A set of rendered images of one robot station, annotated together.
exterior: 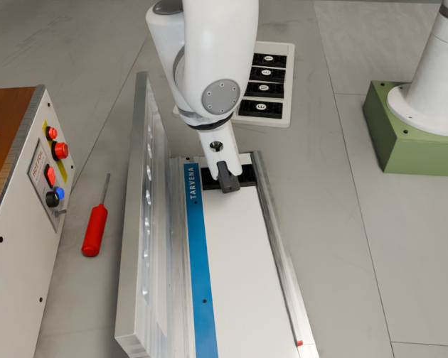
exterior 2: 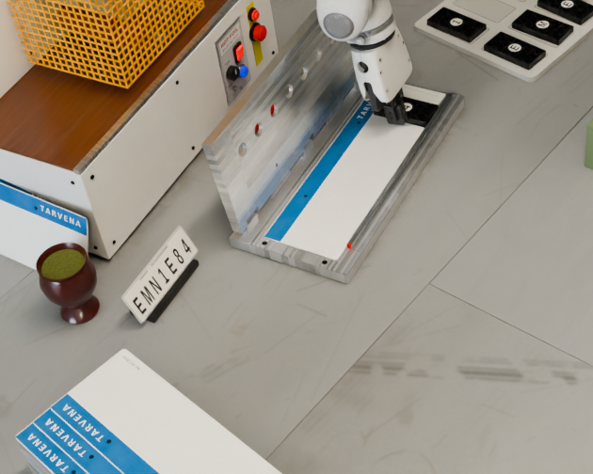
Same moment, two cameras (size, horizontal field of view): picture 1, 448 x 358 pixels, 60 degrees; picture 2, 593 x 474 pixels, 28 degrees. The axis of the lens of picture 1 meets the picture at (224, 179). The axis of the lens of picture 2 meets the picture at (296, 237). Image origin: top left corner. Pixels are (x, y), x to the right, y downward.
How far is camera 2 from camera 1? 139 cm
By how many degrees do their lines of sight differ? 30
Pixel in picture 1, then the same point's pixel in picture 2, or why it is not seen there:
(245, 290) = (342, 201)
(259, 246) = (381, 177)
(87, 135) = not seen: hidden behind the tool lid
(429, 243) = (551, 240)
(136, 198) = (261, 81)
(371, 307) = (438, 259)
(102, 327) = not seen: hidden behind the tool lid
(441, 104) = not seen: outside the picture
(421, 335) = (457, 291)
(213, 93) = (330, 21)
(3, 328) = (158, 142)
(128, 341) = (208, 150)
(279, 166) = (477, 120)
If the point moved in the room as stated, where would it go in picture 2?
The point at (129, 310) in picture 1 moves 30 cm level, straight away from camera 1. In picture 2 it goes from (216, 135) to (250, 12)
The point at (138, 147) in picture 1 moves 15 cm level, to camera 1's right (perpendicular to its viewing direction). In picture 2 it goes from (289, 46) to (370, 73)
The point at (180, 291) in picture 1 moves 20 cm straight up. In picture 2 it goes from (293, 182) to (277, 86)
